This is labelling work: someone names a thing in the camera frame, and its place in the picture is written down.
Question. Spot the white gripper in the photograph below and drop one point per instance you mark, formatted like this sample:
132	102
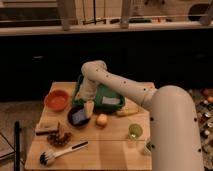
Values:
87	91

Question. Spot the green plastic cup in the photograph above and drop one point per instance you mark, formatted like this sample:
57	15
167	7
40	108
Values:
135	131

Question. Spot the orange bowl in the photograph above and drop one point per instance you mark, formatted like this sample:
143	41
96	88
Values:
56	100

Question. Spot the grey-blue sponge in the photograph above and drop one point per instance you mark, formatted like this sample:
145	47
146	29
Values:
78	117

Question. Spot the black metal stand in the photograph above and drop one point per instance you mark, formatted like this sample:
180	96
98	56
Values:
13	150

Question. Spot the white dish brush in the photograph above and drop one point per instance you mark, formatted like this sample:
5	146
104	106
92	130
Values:
48	157

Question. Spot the white cloth in rack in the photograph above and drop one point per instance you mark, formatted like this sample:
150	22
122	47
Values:
110	101

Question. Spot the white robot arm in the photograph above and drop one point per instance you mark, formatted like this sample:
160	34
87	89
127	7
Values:
174	130

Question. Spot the green dish rack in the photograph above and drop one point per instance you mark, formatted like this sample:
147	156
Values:
102	91

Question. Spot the small pale jar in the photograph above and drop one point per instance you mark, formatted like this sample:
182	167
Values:
147	148

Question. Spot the yellow apple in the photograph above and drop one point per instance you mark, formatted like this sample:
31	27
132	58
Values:
102	120

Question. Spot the bunch of dark grapes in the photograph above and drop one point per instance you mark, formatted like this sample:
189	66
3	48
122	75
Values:
56	140

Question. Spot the dark purple bowl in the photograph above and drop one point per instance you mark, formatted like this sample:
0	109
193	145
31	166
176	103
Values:
74	110

